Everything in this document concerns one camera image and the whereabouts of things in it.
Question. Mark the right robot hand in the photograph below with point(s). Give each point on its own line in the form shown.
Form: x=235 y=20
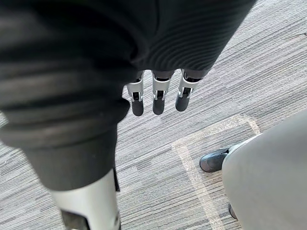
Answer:
x=72 y=60

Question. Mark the silver robot leg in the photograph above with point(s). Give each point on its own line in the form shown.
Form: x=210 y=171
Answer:
x=266 y=179

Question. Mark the dark robot foot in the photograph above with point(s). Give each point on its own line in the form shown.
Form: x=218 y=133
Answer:
x=213 y=159

